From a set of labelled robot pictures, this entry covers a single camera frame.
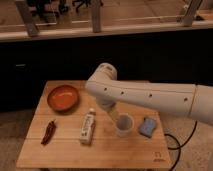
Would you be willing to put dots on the dried red chili pepper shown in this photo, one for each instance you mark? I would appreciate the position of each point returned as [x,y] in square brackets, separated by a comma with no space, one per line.
[49,132]

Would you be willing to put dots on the orange ceramic bowl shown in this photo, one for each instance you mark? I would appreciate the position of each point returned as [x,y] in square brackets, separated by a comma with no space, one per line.
[63,98]

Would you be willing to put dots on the right metal window post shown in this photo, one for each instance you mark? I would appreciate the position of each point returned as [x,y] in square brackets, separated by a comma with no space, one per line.
[190,12]

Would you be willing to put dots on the middle metal window post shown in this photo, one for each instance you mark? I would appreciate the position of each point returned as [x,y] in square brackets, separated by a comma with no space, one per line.
[95,15]

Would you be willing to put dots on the left metal window post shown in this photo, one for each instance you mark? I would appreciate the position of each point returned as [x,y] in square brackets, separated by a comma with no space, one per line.
[26,16]

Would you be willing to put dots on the black office chair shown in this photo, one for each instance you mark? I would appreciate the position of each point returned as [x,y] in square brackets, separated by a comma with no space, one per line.
[41,11]

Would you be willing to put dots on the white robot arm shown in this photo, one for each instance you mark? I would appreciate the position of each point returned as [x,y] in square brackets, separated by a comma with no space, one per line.
[186,100]

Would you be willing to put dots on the white labelled bottle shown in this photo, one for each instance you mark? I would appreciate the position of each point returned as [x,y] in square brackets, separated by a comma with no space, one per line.
[87,128]

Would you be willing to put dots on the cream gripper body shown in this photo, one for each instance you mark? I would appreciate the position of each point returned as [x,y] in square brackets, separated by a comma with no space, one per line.
[114,115]

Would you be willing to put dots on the wooden table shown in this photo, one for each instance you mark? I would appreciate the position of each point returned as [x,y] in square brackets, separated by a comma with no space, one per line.
[106,151]

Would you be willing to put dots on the metal window post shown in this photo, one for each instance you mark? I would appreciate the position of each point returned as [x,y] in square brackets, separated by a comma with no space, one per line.
[26,16]
[95,15]
[190,12]

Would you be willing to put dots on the translucent plastic cup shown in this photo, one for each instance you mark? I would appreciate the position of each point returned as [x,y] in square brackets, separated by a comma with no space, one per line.
[124,124]

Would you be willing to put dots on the blue sponge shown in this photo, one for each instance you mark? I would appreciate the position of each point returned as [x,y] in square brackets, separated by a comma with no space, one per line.
[147,127]

